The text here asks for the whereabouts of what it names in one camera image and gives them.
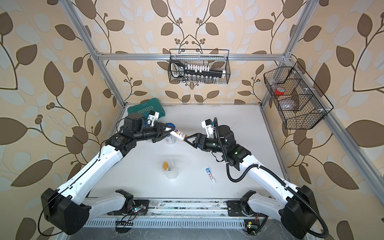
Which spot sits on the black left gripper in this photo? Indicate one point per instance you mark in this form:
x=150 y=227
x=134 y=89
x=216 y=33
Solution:
x=158 y=129

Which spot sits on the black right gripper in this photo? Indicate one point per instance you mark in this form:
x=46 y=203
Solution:
x=195 y=143

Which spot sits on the clear plastic container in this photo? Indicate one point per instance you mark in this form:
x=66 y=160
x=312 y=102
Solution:
x=172 y=173
x=170 y=139

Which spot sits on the white bottle purple label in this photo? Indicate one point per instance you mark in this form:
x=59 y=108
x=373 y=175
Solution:
x=179 y=135

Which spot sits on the toothpaste tube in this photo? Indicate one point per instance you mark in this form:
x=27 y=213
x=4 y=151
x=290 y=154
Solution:
x=209 y=172

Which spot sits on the white shampoo bottle gold cap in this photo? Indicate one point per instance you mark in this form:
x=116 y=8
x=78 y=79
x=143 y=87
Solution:
x=165 y=166

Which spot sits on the blue lid front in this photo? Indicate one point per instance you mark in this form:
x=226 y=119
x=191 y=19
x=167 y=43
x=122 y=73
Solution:
x=170 y=125

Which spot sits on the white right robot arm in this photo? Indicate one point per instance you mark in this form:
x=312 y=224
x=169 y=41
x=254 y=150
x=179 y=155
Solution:
x=295 y=207

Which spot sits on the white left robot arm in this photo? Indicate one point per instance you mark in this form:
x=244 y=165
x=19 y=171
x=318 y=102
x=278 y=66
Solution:
x=68 y=207

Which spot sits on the green plastic tool case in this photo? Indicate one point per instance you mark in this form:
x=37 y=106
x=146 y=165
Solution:
x=152 y=105

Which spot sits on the black socket wrench set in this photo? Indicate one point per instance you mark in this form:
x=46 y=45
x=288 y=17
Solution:
x=179 y=69

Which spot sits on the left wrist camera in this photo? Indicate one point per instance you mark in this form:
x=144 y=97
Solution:
x=136 y=122

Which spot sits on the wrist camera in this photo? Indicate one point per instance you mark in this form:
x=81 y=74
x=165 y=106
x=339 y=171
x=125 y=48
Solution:
x=210 y=128
x=136 y=122

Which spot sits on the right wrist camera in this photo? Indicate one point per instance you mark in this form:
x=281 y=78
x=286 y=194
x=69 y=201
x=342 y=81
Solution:
x=210 y=128

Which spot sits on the black wire basket back wall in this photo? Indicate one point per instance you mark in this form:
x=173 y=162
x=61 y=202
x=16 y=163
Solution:
x=216 y=59

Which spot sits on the black wire basket wall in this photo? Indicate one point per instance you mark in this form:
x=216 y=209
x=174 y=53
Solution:
x=216 y=59
x=304 y=104

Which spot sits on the black wire basket right wall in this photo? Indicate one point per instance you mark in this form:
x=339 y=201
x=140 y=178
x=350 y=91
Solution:
x=304 y=104

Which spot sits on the aluminium frame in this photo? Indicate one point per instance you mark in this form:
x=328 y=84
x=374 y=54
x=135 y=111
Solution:
x=372 y=177

